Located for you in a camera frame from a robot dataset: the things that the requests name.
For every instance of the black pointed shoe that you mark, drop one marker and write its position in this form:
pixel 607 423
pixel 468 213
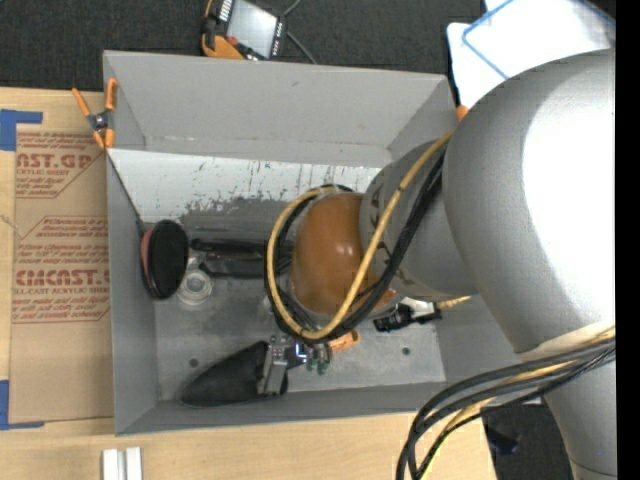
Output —
pixel 225 380

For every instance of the grey metal bin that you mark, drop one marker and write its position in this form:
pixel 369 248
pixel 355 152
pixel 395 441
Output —
pixel 240 118

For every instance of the black and red oval brush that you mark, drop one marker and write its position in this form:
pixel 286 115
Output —
pixel 165 258

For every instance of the black cylinder on white bracket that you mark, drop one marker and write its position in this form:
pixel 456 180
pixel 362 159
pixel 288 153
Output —
pixel 395 319

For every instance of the clear glass cup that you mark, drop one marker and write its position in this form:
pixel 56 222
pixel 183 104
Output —
pixel 196 288

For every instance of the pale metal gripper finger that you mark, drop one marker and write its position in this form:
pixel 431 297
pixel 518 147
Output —
pixel 281 375
pixel 267 375

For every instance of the brown cardboard board red print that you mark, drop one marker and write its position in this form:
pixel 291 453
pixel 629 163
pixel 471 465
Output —
pixel 60 358

